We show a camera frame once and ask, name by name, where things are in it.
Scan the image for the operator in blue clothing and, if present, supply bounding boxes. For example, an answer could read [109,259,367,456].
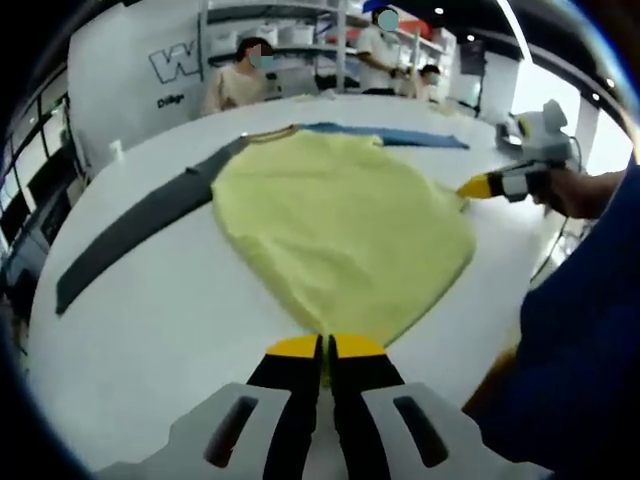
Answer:
[492,162,640,480]

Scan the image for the black monitor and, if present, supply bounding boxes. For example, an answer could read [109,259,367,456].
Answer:
[24,162,71,239]

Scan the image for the glass partition with black frames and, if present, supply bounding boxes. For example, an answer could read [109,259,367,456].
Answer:
[0,69,74,201]

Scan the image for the ceiling light strip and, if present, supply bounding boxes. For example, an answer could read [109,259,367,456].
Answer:
[494,0,534,64]

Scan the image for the black screen on stand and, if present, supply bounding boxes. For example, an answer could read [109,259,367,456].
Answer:
[459,39,489,116]

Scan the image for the metal shelf unit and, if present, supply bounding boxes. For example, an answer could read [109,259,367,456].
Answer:
[199,2,451,96]

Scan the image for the person's right hand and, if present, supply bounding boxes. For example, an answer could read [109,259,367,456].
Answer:
[532,167,584,217]

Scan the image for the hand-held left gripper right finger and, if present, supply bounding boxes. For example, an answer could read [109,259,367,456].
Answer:
[328,333,551,480]

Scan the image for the row of white storage boxes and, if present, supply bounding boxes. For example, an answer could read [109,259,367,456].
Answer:
[209,24,316,51]

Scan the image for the beige cloth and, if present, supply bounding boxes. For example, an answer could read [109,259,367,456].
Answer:
[439,102,476,119]

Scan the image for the black cable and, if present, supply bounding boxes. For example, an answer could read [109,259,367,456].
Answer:
[529,214,576,284]

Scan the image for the yellow garment blue grey sleeves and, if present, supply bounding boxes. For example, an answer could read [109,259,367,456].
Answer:
[54,121,476,389]

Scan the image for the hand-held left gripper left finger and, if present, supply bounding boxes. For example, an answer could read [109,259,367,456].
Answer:
[94,333,324,480]

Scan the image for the round ceiling spotlights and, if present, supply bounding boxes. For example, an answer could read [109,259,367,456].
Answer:
[434,4,616,101]

